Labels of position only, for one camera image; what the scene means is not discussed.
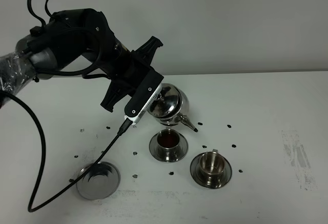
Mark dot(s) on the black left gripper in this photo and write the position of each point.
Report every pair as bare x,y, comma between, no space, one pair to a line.
128,70

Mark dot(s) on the stainless steel teapot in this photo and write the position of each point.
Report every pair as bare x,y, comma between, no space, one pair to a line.
171,107

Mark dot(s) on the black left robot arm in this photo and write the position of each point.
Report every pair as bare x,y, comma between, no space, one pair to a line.
80,42

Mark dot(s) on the left stainless steel teacup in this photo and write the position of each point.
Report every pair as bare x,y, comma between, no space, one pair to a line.
168,144

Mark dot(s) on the stainless steel teacup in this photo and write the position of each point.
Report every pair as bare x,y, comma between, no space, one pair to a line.
168,144
211,164

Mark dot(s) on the steel teapot saucer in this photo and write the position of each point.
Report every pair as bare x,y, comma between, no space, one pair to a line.
100,182

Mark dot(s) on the right stainless steel teacup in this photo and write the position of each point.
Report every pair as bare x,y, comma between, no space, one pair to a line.
211,164

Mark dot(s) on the left steel cup saucer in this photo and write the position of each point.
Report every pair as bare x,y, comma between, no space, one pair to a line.
183,148

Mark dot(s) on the steel cup saucer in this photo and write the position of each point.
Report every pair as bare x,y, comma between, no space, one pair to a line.
208,182
183,148

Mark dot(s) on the right steel cup saucer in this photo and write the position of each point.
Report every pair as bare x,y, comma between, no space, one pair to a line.
208,182

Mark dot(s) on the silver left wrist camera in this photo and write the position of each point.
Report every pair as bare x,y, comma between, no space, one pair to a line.
140,103

